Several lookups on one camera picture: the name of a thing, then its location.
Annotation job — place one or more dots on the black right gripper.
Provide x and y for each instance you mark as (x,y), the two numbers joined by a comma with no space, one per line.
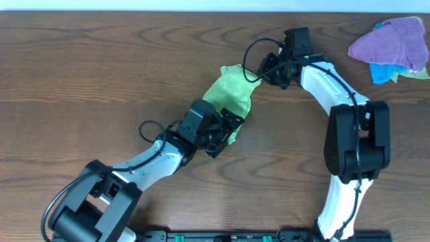
(265,74)

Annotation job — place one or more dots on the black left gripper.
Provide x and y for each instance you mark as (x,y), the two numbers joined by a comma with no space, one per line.
(222,131)

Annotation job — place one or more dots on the green cloth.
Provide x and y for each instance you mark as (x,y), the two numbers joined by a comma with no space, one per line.
(232,91)
(408,73)

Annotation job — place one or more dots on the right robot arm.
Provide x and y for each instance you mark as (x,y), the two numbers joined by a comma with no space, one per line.
(357,143)

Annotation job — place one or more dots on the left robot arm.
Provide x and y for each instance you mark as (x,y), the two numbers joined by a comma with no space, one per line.
(98,204)

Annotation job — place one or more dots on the blue cloth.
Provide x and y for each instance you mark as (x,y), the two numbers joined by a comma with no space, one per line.
(383,72)

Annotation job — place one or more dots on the purple cloth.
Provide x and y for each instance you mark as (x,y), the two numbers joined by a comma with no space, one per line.
(417,50)

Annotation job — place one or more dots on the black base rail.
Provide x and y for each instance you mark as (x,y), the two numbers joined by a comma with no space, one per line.
(282,236)

